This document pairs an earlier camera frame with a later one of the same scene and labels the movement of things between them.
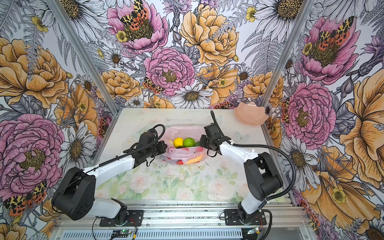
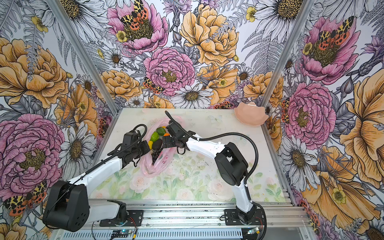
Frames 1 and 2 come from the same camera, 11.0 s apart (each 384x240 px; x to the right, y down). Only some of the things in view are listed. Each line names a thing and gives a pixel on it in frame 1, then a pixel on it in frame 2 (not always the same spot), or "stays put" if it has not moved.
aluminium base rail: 193,217 stays put
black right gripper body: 205,142 -> 171,140
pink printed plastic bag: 183,156 -> 167,155
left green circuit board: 121,233 stays put
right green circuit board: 252,231 stays put
